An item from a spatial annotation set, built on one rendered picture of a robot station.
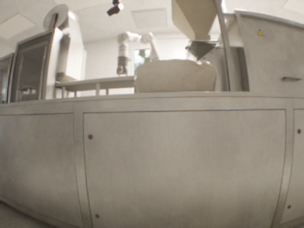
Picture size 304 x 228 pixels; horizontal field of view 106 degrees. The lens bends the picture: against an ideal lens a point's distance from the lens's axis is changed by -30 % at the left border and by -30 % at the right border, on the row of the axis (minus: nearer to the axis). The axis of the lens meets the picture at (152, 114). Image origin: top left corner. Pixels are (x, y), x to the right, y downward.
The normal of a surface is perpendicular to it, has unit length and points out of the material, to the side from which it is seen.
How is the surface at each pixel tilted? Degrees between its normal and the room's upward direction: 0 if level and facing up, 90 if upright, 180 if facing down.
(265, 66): 90
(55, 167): 90
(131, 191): 90
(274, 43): 90
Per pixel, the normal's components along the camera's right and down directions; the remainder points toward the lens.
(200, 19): -0.11, 0.36
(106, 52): -0.12, -0.05
